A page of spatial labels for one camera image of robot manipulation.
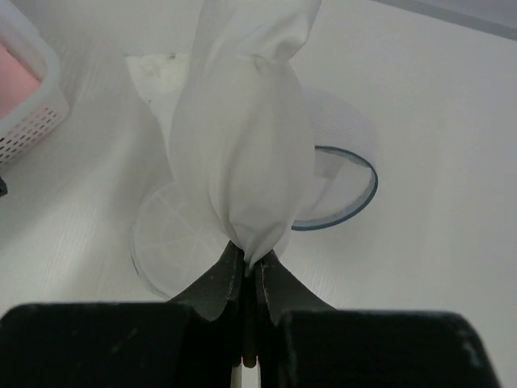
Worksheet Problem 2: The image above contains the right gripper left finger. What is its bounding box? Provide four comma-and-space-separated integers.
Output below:
1, 244, 244, 387

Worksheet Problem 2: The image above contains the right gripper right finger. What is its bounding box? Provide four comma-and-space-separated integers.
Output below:
254, 253, 501, 387

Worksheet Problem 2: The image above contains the white bra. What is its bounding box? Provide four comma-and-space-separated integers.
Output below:
123, 0, 324, 272

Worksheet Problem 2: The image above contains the round mesh laundry bag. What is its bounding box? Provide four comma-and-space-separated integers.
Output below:
131, 88, 379, 298

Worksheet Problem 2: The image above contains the pink garment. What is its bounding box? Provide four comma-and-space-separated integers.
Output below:
0, 41, 41, 119

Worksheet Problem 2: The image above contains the white plastic basket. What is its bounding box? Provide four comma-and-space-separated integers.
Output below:
1, 1, 69, 171

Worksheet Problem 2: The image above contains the right aluminium frame post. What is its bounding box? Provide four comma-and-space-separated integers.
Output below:
378, 0, 516, 41

